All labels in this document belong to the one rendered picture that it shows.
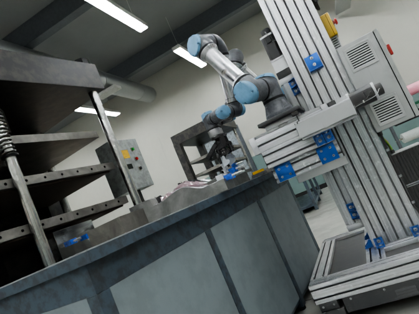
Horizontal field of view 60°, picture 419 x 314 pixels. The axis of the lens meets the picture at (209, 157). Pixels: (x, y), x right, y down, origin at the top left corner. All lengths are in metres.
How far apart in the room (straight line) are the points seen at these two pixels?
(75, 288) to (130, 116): 8.93
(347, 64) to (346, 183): 0.61
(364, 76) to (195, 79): 7.52
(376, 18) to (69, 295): 8.43
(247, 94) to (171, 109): 7.70
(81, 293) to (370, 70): 1.61
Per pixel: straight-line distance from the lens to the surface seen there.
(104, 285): 1.17
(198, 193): 1.76
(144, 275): 1.29
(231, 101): 2.11
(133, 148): 2.89
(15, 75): 2.34
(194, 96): 9.25
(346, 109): 1.73
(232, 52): 2.47
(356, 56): 2.03
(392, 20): 9.01
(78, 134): 2.56
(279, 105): 1.89
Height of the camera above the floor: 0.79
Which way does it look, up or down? 6 degrees up
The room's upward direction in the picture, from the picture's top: 23 degrees counter-clockwise
